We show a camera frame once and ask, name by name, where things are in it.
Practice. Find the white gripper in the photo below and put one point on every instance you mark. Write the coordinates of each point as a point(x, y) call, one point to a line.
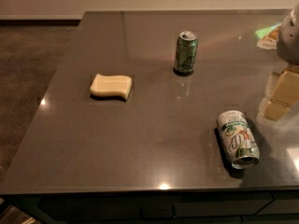
point(290, 39)

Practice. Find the white 7up can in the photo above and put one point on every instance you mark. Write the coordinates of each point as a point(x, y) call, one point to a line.
point(238, 142)

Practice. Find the green soda can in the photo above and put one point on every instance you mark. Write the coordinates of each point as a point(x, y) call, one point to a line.
point(186, 50)

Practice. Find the dark cabinet under table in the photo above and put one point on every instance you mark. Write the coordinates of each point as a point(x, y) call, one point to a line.
point(161, 207)

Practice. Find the yellow sponge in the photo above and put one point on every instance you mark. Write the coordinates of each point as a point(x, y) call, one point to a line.
point(108, 86)

